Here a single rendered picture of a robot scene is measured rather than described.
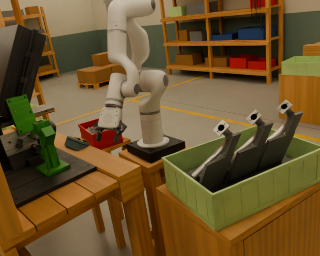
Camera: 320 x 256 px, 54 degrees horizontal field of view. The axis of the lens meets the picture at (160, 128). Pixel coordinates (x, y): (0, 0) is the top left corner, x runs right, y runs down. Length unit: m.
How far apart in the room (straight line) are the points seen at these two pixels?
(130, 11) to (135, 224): 1.06
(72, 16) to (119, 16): 10.55
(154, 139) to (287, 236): 0.83
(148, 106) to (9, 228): 0.89
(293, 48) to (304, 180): 5.48
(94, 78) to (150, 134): 6.28
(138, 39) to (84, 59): 10.51
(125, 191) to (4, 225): 0.56
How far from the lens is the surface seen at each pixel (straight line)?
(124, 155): 1.88
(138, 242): 1.80
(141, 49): 1.69
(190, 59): 7.90
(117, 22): 1.51
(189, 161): 1.60
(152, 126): 1.77
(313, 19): 6.65
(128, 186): 1.60
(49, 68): 11.06
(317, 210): 1.71
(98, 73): 8.04
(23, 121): 1.94
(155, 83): 1.68
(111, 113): 1.44
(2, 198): 1.32
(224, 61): 7.22
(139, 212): 1.71
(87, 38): 12.23
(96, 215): 2.63
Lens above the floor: 1.62
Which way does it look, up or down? 20 degrees down
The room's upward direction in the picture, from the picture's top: 8 degrees counter-clockwise
